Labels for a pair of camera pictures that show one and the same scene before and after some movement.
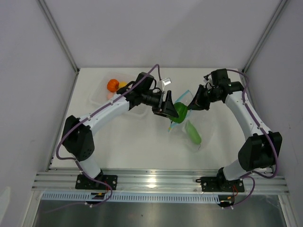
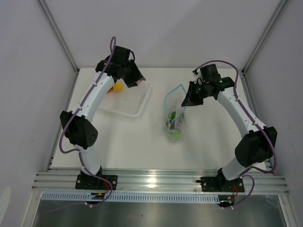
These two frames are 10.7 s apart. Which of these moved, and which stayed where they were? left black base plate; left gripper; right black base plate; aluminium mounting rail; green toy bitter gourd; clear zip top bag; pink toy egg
Moved: left gripper; pink toy egg; clear zip top bag; green toy bitter gourd
Stayed: right black base plate; left black base plate; aluminium mounting rail
